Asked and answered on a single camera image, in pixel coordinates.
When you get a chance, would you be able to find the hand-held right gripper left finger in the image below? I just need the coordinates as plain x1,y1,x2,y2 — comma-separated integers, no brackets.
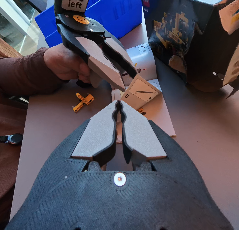
71,100,120,167

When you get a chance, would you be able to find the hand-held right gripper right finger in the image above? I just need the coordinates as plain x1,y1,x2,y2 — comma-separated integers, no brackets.
119,100,167,168

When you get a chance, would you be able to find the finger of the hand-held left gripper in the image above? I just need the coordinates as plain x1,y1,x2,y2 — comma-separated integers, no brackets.
75,36,126,92
102,37,138,79

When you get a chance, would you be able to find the white instruction booklet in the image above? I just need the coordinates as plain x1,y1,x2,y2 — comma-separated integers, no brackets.
111,43,176,144

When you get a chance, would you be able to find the person's left forearm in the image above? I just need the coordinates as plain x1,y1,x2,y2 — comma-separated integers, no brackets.
0,47,65,96

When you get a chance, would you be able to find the yellow lego beam assembly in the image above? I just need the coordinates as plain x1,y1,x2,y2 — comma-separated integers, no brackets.
72,93,94,113

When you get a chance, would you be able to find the torn dark cardboard lego box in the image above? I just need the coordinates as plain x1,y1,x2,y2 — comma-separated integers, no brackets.
140,0,239,99

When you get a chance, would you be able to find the person's left hand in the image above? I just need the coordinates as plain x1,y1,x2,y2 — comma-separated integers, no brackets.
43,45,92,84

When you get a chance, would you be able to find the blue plastic bin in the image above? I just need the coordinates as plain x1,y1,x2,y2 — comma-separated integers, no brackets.
34,0,143,48

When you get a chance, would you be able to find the black railing bar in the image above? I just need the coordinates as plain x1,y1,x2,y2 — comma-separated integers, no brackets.
15,0,47,13

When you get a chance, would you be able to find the wooden ledge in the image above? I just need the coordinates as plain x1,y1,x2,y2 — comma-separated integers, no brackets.
0,38,24,58

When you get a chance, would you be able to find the black round fob with strap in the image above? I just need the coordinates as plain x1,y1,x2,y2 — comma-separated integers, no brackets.
0,133,23,145

